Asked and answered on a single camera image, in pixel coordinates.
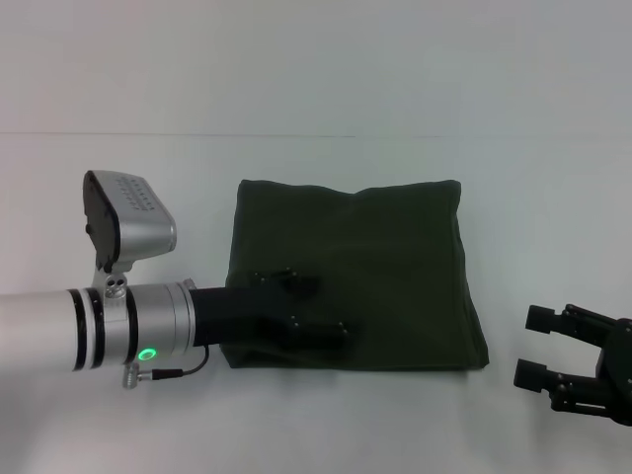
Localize dark green shirt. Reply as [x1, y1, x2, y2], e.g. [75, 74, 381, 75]
[219, 178, 491, 371]

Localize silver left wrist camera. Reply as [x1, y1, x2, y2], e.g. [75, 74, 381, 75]
[81, 170, 178, 300]

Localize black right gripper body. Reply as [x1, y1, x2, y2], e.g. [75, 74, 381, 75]
[593, 317, 632, 427]

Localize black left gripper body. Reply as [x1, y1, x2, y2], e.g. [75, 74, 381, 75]
[189, 281, 298, 351]

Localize dark left arm cable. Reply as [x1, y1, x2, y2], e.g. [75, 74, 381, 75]
[120, 345, 211, 391]

